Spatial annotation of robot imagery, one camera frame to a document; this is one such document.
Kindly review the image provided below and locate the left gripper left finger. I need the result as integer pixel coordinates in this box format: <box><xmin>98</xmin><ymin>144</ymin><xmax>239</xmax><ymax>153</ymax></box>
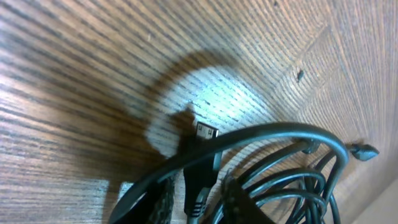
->
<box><xmin>123</xmin><ymin>176</ymin><xmax>175</xmax><ymax>224</ymax></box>

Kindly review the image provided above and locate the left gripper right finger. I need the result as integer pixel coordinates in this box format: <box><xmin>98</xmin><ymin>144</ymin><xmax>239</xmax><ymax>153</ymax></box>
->
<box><xmin>221</xmin><ymin>175</ymin><xmax>274</xmax><ymax>224</ymax></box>

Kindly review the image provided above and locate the thick black USB cable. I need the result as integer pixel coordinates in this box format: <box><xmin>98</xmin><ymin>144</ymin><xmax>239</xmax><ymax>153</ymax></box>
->
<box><xmin>108</xmin><ymin>121</ymin><xmax>351</xmax><ymax>224</ymax></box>

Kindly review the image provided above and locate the thin black USB cable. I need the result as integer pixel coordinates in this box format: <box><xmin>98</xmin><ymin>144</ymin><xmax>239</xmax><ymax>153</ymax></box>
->
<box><xmin>211</xmin><ymin>141</ymin><xmax>380</xmax><ymax>224</ymax></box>

